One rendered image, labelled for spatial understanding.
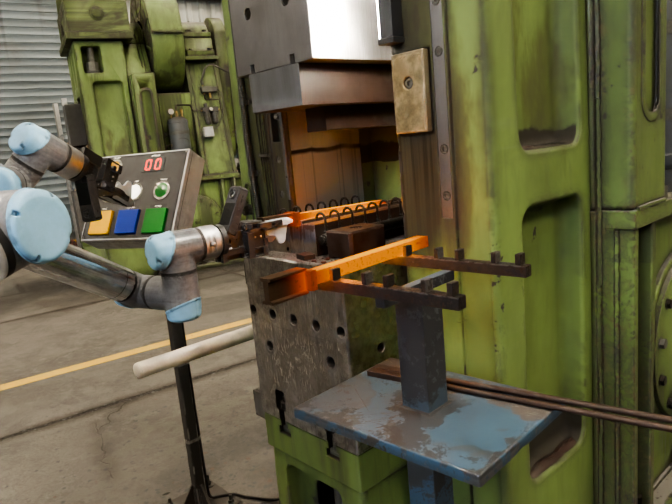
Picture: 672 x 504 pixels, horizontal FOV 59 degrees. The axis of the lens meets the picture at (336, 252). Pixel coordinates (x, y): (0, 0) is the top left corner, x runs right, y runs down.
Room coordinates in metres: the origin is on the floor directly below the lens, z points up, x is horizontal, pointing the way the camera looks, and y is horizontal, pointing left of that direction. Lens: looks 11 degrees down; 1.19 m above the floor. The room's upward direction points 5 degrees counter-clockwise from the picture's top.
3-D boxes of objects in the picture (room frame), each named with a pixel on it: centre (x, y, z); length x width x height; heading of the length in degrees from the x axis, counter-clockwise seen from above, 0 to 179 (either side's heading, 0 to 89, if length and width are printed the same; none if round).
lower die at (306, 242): (1.61, -0.05, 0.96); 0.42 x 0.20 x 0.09; 131
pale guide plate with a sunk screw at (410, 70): (1.32, -0.20, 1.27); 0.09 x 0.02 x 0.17; 41
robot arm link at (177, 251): (1.23, 0.34, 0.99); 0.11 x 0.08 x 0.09; 131
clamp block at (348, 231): (1.37, -0.05, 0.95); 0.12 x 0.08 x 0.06; 131
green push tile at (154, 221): (1.68, 0.50, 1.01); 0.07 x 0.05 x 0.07; 66
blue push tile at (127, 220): (1.72, 0.60, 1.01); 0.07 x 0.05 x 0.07; 66
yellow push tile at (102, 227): (1.76, 0.69, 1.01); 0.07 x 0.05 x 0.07; 66
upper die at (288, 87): (1.61, -0.05, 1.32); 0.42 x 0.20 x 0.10; 131
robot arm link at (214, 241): (1.28, 0.28, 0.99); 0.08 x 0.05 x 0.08; 41
